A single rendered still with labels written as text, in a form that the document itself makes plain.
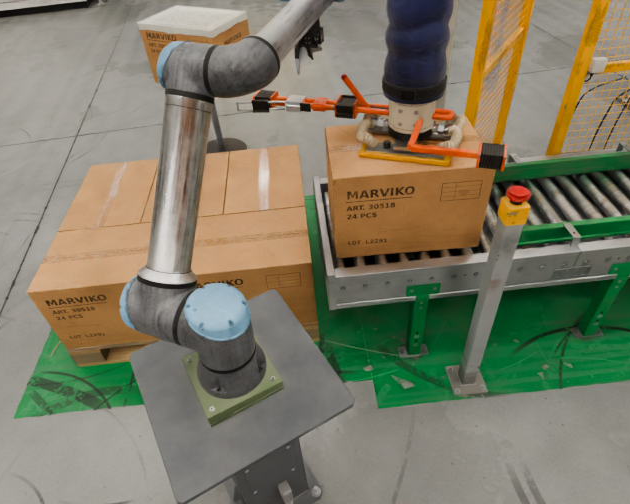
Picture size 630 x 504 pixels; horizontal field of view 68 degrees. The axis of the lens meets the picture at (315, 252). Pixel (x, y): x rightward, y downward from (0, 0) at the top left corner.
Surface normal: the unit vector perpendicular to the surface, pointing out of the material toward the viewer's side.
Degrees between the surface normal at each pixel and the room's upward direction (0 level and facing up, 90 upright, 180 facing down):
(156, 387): 0
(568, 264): 90
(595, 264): 90
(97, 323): 90
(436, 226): 90
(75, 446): 0
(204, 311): 7
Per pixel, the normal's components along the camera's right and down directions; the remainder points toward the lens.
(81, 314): 0.08, 0.67
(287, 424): -0.07, -0.73
